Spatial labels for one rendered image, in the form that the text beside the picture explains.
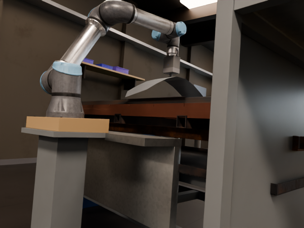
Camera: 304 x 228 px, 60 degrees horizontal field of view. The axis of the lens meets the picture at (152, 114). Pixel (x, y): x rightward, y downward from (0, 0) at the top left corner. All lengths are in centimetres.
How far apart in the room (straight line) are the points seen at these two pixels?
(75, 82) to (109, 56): 445
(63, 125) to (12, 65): 347
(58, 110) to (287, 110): 83
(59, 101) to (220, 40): 70
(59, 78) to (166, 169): 56
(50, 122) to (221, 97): 68
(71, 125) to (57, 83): 19
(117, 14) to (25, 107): 335
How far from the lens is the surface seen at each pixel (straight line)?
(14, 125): 443
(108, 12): 133
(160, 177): 110
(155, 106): 119
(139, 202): 122
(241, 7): 61
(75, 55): 129
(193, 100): 110
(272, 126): 86
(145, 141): 93
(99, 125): 111
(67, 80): 110
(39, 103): 459
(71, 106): 108
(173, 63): 163
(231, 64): 58
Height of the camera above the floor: 73
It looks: 2 degrees up
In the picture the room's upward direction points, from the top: 4 degrees clockwise
